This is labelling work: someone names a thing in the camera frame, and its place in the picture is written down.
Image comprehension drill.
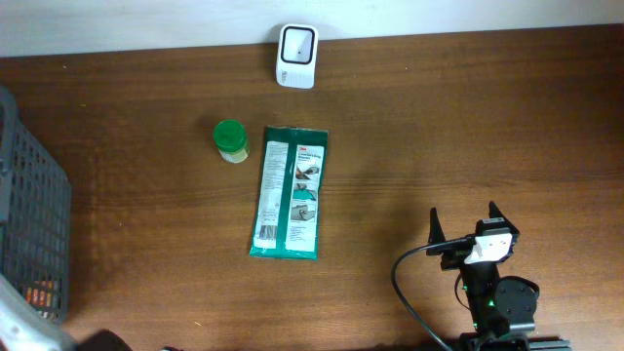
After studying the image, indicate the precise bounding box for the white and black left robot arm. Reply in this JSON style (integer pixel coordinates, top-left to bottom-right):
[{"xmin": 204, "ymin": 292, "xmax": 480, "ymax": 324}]
[{"xmin": 1, "ymin": 276, "xmax": 132, "ymax": 351}]

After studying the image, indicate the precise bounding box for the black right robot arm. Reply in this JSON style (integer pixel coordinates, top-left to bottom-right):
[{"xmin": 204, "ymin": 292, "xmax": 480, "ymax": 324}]
[{"xmin": 426, "ymin": 202, "xmax": 571, "ymax": 351}]

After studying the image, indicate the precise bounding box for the white barcode scanner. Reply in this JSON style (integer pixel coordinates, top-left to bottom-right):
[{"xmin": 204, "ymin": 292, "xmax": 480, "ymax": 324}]
[{"xmin": 276, "ymin": 23, "xmax": 319, "ymax": 90}]

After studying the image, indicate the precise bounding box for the green lid spice jar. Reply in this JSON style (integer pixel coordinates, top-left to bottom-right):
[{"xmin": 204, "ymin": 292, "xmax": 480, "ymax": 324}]
[{"xmin": 213, "ymin": 120, "xmax": 250, "ymax": 164}]

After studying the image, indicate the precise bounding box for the dark grey plastic basket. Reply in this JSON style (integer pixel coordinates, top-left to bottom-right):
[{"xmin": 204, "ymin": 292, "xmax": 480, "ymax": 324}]
[{"xmin": 1, "ymin": 87, "xmax": 71, "ymax": 325}]

